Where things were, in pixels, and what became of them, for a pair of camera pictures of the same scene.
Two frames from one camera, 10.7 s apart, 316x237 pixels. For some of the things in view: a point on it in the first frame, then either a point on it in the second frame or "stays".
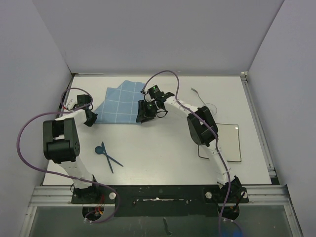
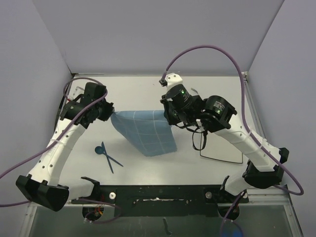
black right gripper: x=141 y=117 -> x=171 y=120
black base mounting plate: x=161 y=200 stays
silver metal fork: x=198 y=94 stays
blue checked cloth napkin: x=120 y=105 -> x=148 y=130
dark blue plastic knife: x=104 y=152 stays
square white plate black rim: x=228 y=142 stays
